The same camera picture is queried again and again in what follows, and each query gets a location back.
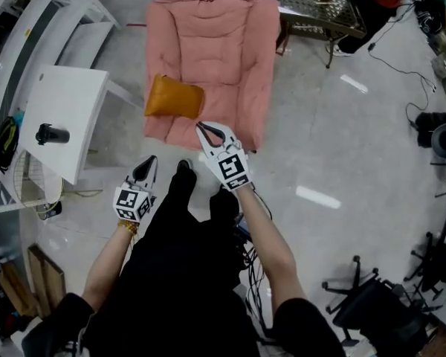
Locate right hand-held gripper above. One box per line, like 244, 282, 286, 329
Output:
195, 121, 253, 193

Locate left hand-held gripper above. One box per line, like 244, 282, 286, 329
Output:
113, 155, 159, 223

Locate mustard yellow cushion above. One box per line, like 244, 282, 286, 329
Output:
143, 73, 205, 120

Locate person's right forearm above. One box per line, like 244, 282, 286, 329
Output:
236, 184, 308, 312

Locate person's left forearm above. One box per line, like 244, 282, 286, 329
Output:
82, 227, 140, 310

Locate black device with screen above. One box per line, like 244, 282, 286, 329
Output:
233, 213, 252, 237

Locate pink padded armchair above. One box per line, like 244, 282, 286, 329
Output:
143, 0, 282, 154

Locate black bottle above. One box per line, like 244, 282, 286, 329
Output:
35, 123, 71, 147

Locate small black round bin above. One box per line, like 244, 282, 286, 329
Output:
36, 201, 63, 221

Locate person's black-clothed body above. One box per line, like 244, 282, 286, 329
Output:
22, 167, 346, 357

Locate white square table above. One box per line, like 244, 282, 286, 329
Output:
17, 64, 144, 185

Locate black backpack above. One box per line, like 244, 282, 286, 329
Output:
0, 115, 22, 174

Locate wooden boards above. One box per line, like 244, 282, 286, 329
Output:
26, 243, 67, 318

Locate dark metal lattice table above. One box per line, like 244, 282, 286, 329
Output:
268, 0, 368, 70

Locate black bag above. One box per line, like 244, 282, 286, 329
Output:
416, 110, 446, 149

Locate black office chair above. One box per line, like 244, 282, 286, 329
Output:
404, 231, 446, 304
321, 254, 443, 357

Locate amber beaded bracelet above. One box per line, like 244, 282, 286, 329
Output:
117, 219, 140, 237

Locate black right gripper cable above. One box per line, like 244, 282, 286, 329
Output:
251, 184, 274, 221

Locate white wall shelf unit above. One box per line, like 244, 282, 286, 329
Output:
0, 0, 122, 215

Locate black floor cable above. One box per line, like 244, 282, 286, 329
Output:
367, 1, 438, 129

